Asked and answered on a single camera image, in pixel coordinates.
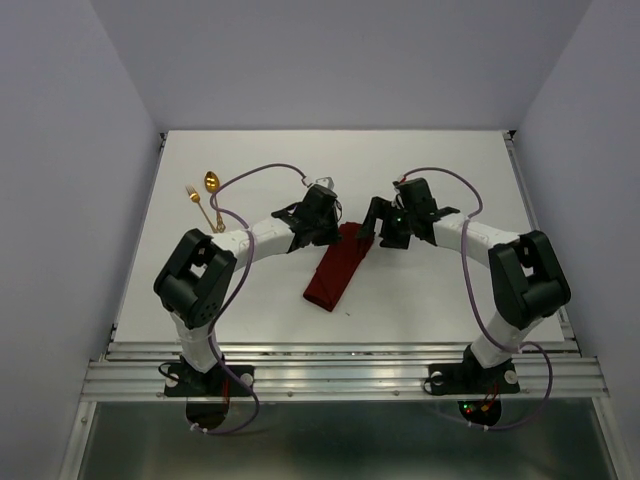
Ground right aluminium table edge rail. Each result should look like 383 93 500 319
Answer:
502 130 582 354

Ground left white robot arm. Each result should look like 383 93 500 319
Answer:
153 177 341 398

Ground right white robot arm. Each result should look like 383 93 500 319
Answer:
358 178 571 391

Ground gold spoon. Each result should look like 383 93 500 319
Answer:
204 171 226 233

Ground gold fork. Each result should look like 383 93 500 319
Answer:
185 185 218 233

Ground aluminium mounting rail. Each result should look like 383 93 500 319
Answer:
81 341 609 403

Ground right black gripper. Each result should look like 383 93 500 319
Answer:
353 196 416 249

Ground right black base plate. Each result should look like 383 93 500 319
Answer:
422 362 520 396

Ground dark red cloth napkin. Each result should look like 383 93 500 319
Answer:
303 222 373 312

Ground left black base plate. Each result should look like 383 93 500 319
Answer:
158 362 250 398

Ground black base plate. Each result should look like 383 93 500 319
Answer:
422 362 520 396
158 362 250 398

